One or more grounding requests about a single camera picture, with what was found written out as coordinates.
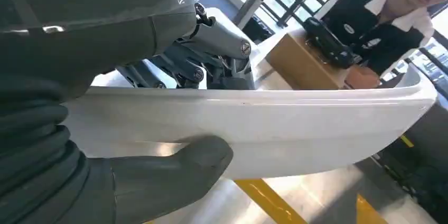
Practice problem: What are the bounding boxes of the yellow bench tape strip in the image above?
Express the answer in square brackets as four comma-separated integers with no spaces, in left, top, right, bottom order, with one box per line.
[355,193,390,224]
[400,134,415,148]
[234,179,310,224]

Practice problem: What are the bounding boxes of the black handheld device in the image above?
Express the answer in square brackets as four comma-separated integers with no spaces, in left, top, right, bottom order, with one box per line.
[302,16,358,70]

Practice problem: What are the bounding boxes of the brown cardboard box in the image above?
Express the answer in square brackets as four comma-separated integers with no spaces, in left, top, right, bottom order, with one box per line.
[265,28,351,91]

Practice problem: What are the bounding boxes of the small orange-brown box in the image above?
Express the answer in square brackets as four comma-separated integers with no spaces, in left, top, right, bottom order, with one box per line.
[344,66,381,90]

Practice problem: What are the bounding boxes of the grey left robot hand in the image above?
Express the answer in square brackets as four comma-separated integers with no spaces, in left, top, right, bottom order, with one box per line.
[0,0,256,224]

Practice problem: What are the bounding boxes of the white curved plastic shell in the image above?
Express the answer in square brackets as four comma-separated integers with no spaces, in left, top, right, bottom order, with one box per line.
[63,62,438,181]

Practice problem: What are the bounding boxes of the person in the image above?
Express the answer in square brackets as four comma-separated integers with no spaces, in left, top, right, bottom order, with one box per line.
[313,0,448,78]

